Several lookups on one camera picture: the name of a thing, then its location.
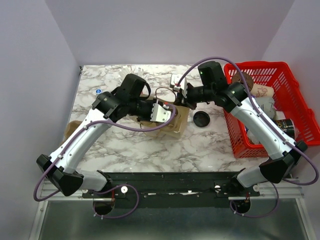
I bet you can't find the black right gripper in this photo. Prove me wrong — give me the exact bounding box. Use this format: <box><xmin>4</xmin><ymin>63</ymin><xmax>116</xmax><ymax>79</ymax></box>
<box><xmin>173</xmin><ymin>83</ymin><xmax>215</xmax><ymax>111</ymax></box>

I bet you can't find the beige paper takeout bag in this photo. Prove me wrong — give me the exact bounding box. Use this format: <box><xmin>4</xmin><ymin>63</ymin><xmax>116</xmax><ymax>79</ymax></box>
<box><xmin>144</xmin><ymin>86</ymin><xmax>190</xmax><ymax>139</ymax></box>

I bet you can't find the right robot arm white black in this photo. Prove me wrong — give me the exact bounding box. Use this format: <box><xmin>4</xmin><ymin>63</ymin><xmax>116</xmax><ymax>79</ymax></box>
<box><xmin>170</xmin><ymin>61</ymin><xmax>308</xmax><ymax>196</ymax></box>

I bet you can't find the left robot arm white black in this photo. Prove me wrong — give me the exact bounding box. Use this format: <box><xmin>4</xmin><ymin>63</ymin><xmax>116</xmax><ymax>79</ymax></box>
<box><xmin>36</xmin><ymin>73</ymin><xmax>154</xmax><ymax>198</ymax></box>

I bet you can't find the white wrapped straws bundle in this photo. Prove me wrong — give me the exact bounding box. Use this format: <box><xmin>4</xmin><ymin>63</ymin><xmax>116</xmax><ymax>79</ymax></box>
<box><xmin>118</xmin><ymin>65</ymin><xmax>148</xmax><ymax>80</ymax></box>

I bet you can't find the clear plastic water bottle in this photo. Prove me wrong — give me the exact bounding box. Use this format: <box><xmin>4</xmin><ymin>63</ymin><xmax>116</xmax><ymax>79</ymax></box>
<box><xmin>95</xmin><ymin>89</ymin><xmax>102</xmax><ymax>96</ymax></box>

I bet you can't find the beige printed paper cup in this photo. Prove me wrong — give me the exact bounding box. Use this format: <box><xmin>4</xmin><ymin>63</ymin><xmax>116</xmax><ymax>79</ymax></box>
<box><xmin>250</xmin><ymin>83</ymin><xmax>275</xmax><ymax>98</ymax></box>

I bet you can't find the grey printed snack bag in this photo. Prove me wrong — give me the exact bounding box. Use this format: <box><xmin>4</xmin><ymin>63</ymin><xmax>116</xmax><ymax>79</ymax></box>
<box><xmin>255</xmin><ymin>96</ymin><xmax>276</xmax><ymax>120</ymax></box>

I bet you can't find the red plastic basket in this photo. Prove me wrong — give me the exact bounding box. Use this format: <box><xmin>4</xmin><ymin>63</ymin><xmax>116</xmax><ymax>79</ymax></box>
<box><xmin>223</xmin><ymin>61</ymin><xmax>320</xmax><ymax>158</ymax></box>

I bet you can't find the black printed can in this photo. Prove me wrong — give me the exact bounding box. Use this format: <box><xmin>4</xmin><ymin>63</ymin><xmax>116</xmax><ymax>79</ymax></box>
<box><xmin>273</xmin><ymin>118</ymin><xmax>299</xmax><ymax>139</ymax></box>

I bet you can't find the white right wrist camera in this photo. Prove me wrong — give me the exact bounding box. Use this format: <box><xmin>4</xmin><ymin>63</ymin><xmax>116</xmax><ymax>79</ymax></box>
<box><xmin>169</xmin><ymin>74</ymin><xmax>188</xmax><ymax>99</ymax></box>

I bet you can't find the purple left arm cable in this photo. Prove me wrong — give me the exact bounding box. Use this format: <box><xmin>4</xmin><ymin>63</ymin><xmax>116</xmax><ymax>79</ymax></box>
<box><xmin>33</xmin><ymin>103</ymin><xmax>140</xmax><ymax>219</ymax></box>

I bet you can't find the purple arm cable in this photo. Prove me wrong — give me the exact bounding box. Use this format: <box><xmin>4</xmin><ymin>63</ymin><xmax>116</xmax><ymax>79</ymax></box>
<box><xmin>176</xmin><ymin>56</ymin><xmax>320</xmax><ymax>218</ymax></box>
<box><xmin>33</xmin><ymin>103</ymin><xmax>140</xmax><ymax>219</ymax></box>

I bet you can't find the black mounting rail base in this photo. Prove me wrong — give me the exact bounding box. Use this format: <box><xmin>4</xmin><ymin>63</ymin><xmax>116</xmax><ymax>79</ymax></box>
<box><xmin>82</xmin><ymin>171</ymin><xmax>260</xmax><ymax>209</ymax></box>

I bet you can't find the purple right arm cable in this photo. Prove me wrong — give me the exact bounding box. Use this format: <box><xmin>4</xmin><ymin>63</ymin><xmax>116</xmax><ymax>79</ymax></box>
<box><xmin>176</xmin><ymin>56</ymin><xmax>320</xmax><ymax>218</ymax></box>

